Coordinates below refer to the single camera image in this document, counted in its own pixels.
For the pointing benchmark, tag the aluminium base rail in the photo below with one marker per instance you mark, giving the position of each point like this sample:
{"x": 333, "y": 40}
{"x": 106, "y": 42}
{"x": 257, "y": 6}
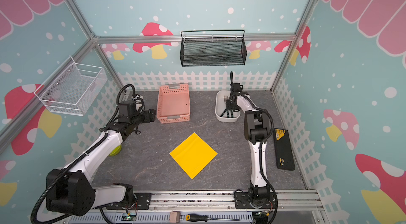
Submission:
{"x": 220, "y": 206}

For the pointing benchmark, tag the black wire mesh basket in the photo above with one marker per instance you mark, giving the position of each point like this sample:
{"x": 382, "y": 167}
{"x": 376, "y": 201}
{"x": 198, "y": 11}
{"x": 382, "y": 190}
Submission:
{"x": 213, "y": 48}

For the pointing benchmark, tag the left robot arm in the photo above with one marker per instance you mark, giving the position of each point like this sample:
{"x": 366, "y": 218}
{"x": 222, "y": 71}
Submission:
{"x": 69, "y": 191}

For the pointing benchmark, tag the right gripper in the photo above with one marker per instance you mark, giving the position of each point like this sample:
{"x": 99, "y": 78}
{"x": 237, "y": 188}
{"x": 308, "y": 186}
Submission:
{"x": 230, "y": 105}

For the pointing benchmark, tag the yellow black screwdriver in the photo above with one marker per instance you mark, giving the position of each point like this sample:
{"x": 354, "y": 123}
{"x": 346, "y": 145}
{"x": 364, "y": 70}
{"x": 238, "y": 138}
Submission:
{"x": 193, "y": 217}

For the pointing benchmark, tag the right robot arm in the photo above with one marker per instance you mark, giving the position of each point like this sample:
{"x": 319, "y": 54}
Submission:
{"x": 258, "y": 129}

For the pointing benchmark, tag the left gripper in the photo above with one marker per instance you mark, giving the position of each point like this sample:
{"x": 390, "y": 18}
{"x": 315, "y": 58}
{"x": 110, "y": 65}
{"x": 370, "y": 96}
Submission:
{"x": 153, "y": 113}

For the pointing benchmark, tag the white wire mesh basket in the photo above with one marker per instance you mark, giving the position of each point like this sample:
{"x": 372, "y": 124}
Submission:
{"x": 71, "y": 89}

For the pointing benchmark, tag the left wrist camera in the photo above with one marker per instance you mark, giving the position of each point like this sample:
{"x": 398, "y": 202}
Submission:
{"x": 137, "y": 98}

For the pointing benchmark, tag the spoon with teal handle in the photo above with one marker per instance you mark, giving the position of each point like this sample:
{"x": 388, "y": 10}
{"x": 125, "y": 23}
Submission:
{"x": 225, "y": 112}

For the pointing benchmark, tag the black box yellow label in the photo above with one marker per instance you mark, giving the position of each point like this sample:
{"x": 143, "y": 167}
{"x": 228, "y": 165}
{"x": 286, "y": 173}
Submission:
{"x": 284, "y": 156}

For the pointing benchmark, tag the pink plastic basket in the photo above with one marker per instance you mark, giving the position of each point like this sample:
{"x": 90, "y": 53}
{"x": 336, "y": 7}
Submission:
{"x": 173, "y": 103}

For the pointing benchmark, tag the white plastic bin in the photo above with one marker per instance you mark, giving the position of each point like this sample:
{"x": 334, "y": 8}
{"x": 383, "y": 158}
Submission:
{"x": 220, "y": 106}

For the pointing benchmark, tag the green plastic bowl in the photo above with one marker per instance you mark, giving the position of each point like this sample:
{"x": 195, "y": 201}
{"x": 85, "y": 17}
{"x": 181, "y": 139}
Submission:
{"x": 116, "y": 151}

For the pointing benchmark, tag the yellow paper napkin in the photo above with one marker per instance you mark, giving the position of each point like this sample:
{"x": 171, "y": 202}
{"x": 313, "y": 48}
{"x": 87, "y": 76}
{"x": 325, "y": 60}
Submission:
{"x": 193, "y": 155}

